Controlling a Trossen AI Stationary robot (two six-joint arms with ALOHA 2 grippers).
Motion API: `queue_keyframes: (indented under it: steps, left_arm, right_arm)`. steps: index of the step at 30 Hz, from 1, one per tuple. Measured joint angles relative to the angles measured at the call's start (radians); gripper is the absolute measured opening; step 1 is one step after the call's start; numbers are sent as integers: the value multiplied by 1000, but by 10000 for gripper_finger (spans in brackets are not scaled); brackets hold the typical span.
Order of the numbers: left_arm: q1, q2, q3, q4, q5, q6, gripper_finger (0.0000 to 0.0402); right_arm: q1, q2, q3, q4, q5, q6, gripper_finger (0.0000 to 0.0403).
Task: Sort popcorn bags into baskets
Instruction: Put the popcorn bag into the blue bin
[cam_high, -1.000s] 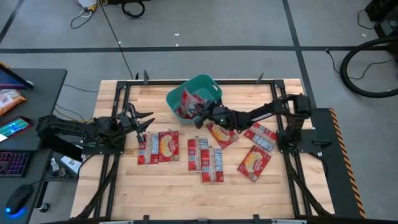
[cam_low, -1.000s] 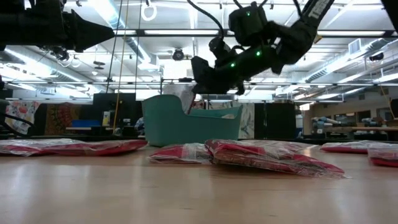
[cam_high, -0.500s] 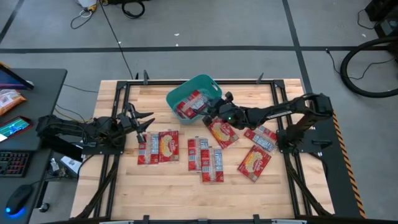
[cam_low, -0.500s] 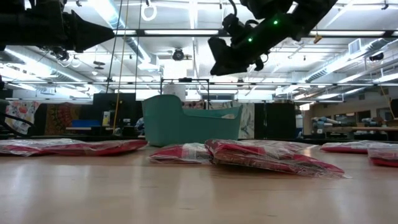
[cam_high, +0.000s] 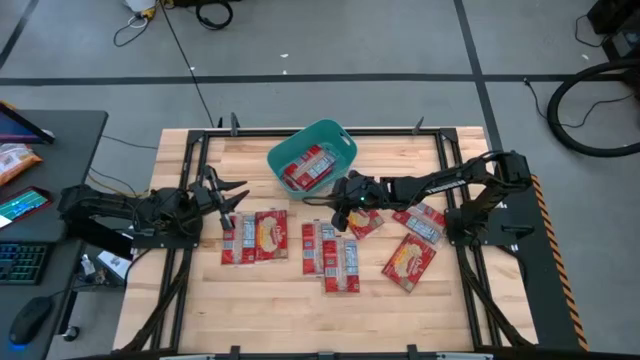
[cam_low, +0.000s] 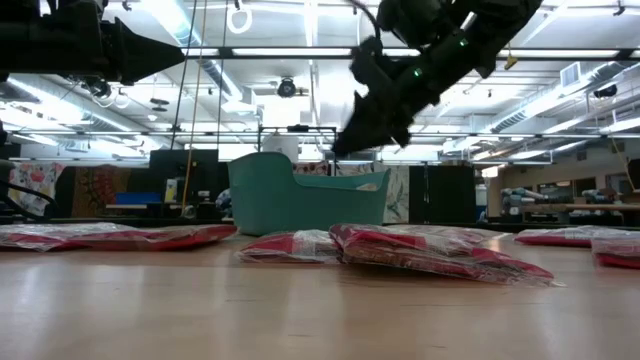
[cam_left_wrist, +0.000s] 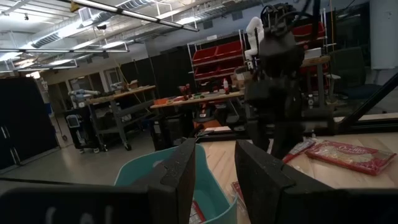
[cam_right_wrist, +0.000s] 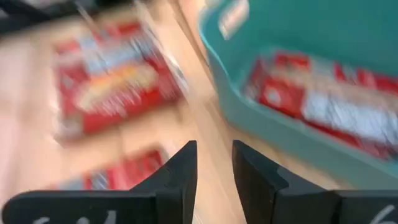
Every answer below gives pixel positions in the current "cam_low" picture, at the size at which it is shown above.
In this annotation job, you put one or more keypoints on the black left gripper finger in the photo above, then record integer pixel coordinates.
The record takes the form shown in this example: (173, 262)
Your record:
(140, 65)
(135, 42)

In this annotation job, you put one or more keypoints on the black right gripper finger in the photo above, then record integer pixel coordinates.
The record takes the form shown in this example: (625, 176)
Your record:
(375, 125)
(406, 134)

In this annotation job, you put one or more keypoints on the red popcorn bag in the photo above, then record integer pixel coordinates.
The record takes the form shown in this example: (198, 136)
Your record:
(425, 260)
(560, 237)
(280, 247)
(617, 255)
(460, 232)
(40, 237)
(190, 237)

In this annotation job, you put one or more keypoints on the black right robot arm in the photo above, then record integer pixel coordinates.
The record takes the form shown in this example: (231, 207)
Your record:
(500, 20)

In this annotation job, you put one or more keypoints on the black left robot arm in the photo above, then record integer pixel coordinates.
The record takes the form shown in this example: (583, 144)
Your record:
(20, 40)

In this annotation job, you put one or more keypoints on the blue grey robot arm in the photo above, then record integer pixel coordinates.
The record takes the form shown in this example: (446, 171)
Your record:
(520, 195)

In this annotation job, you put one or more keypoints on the floral panel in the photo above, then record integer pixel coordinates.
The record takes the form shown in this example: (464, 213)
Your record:
(398, 195)

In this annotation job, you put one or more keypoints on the black metal stand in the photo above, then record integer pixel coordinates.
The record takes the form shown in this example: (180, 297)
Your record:
(297, 128)

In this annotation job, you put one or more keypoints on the black cabinet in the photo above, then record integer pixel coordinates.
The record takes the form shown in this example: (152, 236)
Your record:
(462, 190)

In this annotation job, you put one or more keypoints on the round black ceiling fixture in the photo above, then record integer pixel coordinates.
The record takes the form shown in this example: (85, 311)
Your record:
(286, 88)

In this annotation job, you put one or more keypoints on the yellow hanging hook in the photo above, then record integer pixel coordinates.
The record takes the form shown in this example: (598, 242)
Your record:
(510, 62)

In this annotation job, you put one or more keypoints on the white bucket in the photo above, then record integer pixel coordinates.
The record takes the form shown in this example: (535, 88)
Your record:
(281, 147)

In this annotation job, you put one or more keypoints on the overhead light bar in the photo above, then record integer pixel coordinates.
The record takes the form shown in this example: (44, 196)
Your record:
(290, 51)

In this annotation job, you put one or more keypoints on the teal plastic basket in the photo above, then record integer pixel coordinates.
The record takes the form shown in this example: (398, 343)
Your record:
(300, 210)

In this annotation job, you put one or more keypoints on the yellow white carton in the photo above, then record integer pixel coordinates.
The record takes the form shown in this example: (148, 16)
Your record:
(171, 190)

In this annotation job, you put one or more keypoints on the patterned brown tapestry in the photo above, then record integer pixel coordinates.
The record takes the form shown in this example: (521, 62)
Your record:
(97, 190)

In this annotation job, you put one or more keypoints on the blue box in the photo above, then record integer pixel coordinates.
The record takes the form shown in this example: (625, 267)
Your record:
(137, 198)

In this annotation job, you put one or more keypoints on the floral cloth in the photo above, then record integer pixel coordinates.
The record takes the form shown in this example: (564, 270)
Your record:
(35, 185)

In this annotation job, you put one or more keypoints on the ceiling air vent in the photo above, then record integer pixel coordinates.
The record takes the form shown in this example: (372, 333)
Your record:
(570, 75)

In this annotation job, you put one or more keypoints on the wooden workbench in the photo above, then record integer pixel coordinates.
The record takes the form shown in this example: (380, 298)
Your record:
(575, 206)

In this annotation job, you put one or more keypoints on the black ceiling projector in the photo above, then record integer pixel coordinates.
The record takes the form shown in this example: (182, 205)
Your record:
(606, 91)

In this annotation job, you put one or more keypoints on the silver ceiling air duct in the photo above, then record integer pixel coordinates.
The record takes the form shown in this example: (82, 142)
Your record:
(220, 75)

